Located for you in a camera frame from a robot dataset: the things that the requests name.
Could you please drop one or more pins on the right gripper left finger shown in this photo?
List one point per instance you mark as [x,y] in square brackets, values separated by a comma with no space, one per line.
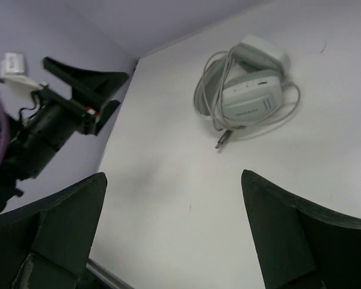
[46,244]

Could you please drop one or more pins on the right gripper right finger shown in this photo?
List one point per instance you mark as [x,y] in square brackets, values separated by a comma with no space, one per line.
[300,244]

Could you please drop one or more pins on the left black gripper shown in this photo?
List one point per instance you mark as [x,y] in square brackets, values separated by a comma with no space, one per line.
[37,142]

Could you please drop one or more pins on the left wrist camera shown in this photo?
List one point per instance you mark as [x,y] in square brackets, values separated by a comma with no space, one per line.
[14,73]

